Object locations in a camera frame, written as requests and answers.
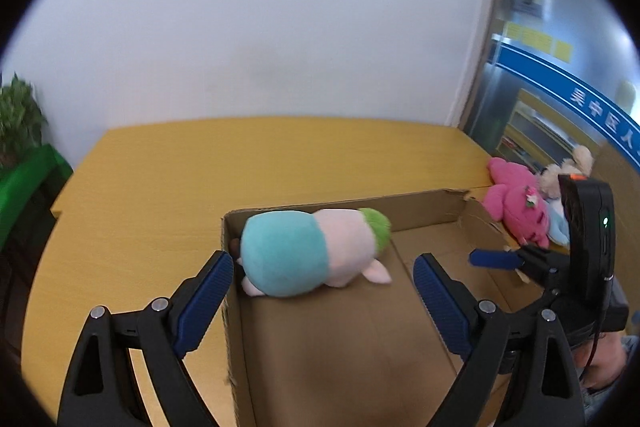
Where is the light blue plush toy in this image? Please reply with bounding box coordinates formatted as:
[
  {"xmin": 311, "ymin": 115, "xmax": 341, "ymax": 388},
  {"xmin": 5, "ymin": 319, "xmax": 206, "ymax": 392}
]
[{"xmin": 545, "ymin": 199, "xmax": 571, "ymax": 248}]

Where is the blue banner strip sign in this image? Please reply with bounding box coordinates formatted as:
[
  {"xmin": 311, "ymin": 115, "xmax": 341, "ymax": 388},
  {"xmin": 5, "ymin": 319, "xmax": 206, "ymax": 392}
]
[{"xmin": 492, "ymin": 34, "xmax": 640, "ymax": 160}]

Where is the pink bear plush toy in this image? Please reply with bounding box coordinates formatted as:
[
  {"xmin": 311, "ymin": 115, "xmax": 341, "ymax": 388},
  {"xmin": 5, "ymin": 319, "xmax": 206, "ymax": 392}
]
[{"xmin": 481, "ymin": 157, "xmax": 552, "ymax": 250}]

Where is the teal and pink plush toy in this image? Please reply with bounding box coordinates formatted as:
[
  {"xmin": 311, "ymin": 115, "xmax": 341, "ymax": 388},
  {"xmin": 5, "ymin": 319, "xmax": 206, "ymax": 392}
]
[{"xmin": 235, "ymin": 207, "xmax": 393, "ymax": 299}]

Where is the person's right hand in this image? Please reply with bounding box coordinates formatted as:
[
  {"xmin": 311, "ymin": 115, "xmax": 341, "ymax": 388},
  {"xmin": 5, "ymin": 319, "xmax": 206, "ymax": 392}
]
[{"xmin": 582, "ymin": 334, "xmax": 632, "ymax": 400}]

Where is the yellow wooden shelf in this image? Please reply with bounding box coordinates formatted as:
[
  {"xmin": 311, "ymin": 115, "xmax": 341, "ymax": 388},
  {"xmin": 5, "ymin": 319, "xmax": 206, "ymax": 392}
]
[{"xmin": 500, "ymin": 88, "xmax": 601, "ymax": 168}]

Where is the large potted green plant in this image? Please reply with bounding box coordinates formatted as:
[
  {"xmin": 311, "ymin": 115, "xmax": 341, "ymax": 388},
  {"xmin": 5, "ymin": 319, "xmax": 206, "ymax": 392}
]
[{"xmin": 0, "ymin": 74, "xmax": 48, "ymax": 168}]

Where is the yellow wooden desktop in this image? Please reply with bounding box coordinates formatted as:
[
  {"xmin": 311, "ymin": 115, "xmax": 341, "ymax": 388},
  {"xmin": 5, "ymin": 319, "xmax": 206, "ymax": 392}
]
[{"xmin": 20, "ymin": 117, "xmax": 601, "ymax": 427}]

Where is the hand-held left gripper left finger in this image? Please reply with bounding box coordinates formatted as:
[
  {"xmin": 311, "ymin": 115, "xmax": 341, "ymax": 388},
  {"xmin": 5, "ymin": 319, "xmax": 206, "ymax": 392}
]
[{"xmin": 57, "ymin": 250, "xmax": 235, "ymax": 427}]

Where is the glass partition door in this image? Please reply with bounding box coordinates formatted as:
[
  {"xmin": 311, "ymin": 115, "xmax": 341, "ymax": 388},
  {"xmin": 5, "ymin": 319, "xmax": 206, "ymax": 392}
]
[{"xmin": 460, "ymin": 0, "xmax": 640, "ymax": 188}]

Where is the brown cardboard box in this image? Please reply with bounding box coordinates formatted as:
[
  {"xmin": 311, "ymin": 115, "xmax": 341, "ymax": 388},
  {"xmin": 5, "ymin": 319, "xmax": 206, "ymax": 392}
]
[{"xmin": 221, "ymin": 188, "xmax": 571, "ymax": 427}]

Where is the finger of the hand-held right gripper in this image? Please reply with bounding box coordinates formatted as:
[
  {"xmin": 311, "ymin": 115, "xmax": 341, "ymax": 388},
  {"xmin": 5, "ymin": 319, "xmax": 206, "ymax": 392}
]
[
  {"xmin": 468, "ymin": 247, "xmax": 571, "ymax": 270},
  {"xmin": 519, "ymin": 263, "xmax": 562, "ymax": 297}
]

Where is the cream plush toy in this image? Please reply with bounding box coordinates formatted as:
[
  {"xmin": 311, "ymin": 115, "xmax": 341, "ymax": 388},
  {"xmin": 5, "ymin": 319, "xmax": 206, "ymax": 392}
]
[{"xmin": 540, "ymin": 145, "xmax": 595, "ymax": 202}]

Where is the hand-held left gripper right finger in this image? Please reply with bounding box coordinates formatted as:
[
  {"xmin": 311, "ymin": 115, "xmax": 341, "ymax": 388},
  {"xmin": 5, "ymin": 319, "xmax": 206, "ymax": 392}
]
[{"xmin": 413, "ymin": 253, "xmax": 586, "ymax": 427}]

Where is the black cable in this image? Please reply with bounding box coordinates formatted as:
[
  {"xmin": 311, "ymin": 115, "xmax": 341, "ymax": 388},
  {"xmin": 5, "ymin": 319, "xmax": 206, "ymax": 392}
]
[{"xmin": 580, "ymin": 274, "xmax": 613, "ymax": 385}]

